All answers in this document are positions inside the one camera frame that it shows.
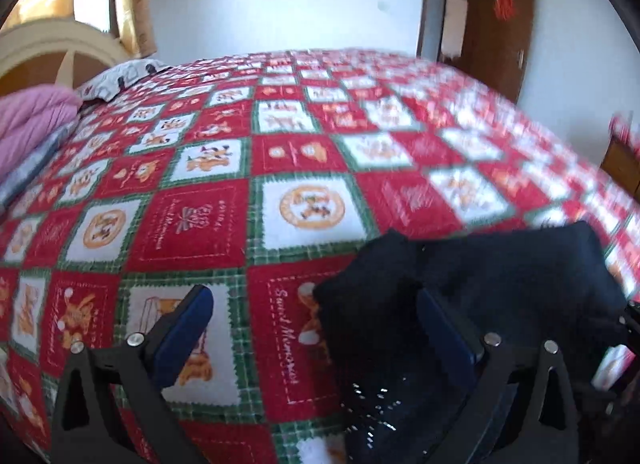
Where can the red checkered printed blanket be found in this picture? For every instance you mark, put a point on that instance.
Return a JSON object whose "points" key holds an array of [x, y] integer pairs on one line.
{"points": [[225, 169]]}

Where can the white patterned pillow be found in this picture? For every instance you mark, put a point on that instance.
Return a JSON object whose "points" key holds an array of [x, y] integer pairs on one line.
{"points": [[115, 79]]}

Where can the grey folded blanket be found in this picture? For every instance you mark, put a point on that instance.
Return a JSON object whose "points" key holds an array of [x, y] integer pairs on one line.
{"points": [[35, 164]]}

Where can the brown wooden door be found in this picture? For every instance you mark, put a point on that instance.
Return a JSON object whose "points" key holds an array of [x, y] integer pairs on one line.
{"points": [[495, 44]]}

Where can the red paper door decoration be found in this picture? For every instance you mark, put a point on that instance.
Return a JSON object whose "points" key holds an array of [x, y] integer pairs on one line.
{"points": [[503, 5]]}

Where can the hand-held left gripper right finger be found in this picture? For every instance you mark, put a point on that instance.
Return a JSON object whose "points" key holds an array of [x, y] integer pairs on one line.
{"points": [[442, 334]]}

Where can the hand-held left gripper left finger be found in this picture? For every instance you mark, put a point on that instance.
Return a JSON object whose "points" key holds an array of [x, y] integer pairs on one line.
{"points": [[187, 329]]}

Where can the white wall switch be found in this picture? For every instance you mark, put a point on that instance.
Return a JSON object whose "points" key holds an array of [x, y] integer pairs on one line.
{"points": [[382, 6]]}

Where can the red plaid cloth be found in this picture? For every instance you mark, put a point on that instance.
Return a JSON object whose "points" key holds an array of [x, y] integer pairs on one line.
{"points": [[625, 131]]}

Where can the wooden nightstand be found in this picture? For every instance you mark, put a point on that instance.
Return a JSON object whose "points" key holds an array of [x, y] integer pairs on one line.
{"points": [[620, 166]]}

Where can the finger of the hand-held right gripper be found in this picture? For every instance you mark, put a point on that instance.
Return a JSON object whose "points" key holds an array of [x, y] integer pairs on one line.
{"points": [[632, 319]]}

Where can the black pants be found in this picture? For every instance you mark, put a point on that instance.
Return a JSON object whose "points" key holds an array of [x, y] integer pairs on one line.
{"points": [[525, 284]]}

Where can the pink quilt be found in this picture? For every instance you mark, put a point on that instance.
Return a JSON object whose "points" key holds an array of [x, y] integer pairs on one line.
{"points": [[30, 124]]}

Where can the beige and brown headboard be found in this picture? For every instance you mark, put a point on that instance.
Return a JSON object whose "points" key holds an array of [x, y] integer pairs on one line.
{"points": [[45, 49]]}

